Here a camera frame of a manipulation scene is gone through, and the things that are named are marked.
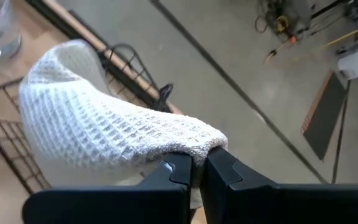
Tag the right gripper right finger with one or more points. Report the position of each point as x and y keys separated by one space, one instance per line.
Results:
x=291 y=205

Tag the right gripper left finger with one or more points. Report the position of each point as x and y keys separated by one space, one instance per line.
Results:
x=104 y=205

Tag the gray waffle microfiber towel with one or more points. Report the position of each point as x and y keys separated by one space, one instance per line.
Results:
x=89 y=124

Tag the dark floor mat orange edge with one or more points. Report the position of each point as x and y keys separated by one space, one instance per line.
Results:
x=325 y=121

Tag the white storage box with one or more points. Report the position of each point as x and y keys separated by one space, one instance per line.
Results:
x=357 y=63

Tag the gray floor machine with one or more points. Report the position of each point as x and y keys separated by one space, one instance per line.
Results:
x=294 y=15

